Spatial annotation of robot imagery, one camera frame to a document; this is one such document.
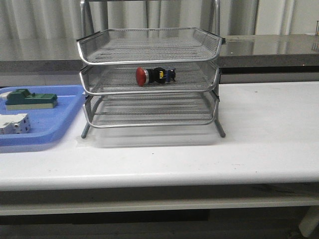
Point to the red emergency stop button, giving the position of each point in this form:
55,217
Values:
161,75

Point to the silver mesh tray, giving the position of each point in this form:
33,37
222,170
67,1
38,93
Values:
107,111
149,45
121,79

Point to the clear tape patch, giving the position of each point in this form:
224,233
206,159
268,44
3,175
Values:
88,141

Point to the blue plastic tray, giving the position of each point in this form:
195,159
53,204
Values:
48,126

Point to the green electrical module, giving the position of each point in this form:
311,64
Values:
23,99

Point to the white circuit breaker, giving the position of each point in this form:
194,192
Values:
15,124

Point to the grey stone counter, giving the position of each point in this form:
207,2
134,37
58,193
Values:
243,59

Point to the white table leg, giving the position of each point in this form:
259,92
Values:
309,222

